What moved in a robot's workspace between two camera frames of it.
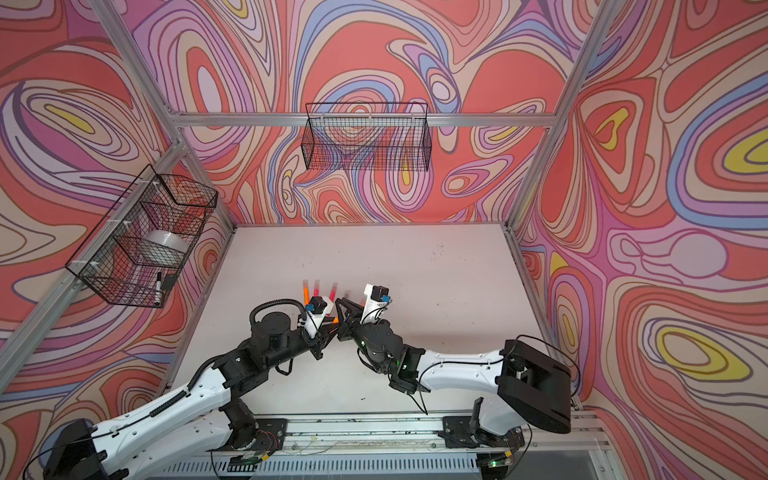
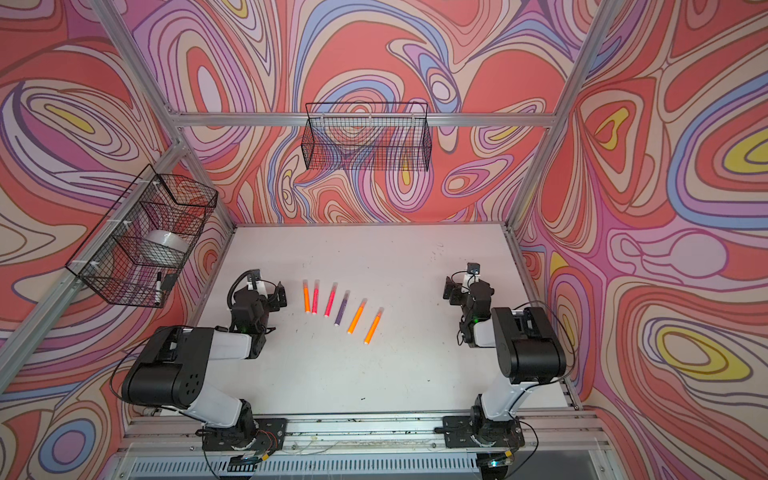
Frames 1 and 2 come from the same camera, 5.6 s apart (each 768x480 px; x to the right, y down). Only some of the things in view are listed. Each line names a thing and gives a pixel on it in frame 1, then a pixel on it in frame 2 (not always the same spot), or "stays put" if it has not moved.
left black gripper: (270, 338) to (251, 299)
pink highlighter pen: (333, 292) stays put
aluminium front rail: (548, 433) stays put
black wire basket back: (367, 137) stays put
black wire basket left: (139, 247) stays put
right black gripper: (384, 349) to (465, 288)
